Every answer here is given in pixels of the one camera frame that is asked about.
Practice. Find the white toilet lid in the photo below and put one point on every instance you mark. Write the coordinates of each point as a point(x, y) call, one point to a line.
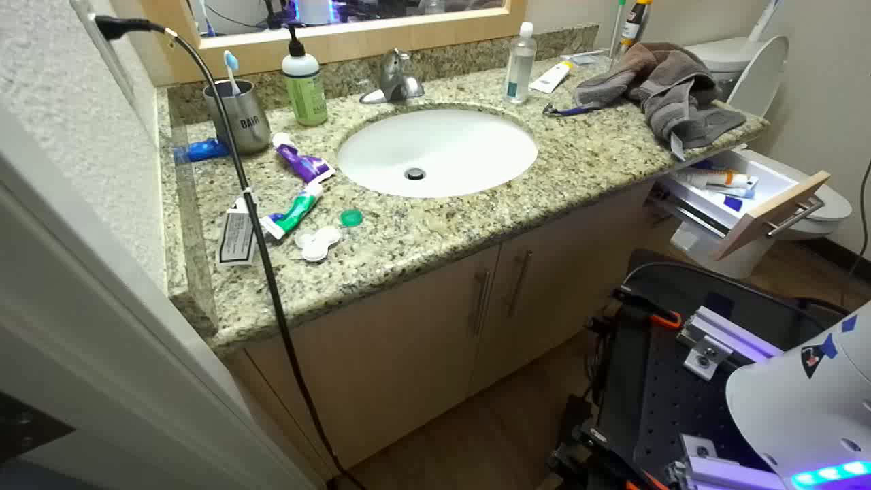
point(759, 79)

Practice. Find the metal cup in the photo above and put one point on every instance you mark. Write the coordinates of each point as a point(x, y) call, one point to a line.
point(243, 124)

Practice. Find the aluminium mounting bracket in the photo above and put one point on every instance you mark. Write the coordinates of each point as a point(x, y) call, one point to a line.
point(721, 340)

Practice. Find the grey towel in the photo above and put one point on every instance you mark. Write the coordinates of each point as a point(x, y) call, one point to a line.
point(694, 113)

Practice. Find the white toilet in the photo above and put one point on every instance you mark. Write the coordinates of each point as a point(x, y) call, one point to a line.
point(819, 213)

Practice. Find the wooden vanity cabinet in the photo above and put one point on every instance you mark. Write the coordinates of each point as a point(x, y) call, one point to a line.
point(398, 364)

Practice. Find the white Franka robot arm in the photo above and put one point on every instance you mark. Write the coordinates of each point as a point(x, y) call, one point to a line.
point(807, 409)

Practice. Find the white and blue toothbrush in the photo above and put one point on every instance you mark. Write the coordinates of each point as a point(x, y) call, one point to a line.
point(228, 64)

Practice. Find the white sink basin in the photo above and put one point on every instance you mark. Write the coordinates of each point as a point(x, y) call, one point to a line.
point(453, 144)

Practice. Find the small blue object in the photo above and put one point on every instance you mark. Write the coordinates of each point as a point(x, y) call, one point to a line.
point(201, 150)

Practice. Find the white tube with orange band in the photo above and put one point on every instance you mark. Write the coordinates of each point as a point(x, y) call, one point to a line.
point(733, 181)

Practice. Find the green soap pump bottle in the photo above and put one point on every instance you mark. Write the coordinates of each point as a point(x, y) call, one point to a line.
point(305, 97)

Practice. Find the white door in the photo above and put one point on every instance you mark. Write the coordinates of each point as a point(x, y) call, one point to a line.
point(110, 364)

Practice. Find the green toothpaste tube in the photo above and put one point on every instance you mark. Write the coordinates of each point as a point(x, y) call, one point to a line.
point(294, 213)

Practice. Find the brown towel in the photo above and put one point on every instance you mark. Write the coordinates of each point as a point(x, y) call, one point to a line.
point(627, 78)

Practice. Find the chrome faucet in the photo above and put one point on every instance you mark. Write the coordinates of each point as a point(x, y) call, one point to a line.
point(398, 83)

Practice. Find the purple toothpaste tube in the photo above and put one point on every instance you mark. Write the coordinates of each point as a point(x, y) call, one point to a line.
point(302, 165)

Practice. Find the clear bottle with white cap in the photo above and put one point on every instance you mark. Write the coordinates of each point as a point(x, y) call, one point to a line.
point(520, 70)

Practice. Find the green round cap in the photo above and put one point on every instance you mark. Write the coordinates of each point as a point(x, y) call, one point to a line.
point(351, 219)

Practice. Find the small blue box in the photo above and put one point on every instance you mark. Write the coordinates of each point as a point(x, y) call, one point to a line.
point(733, 202)

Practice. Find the silver spray can orange cap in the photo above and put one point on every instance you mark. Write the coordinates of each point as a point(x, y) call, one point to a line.
point(634, 26)

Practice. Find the wood framed mirror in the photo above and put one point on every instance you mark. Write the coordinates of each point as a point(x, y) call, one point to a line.
point(363, 41)

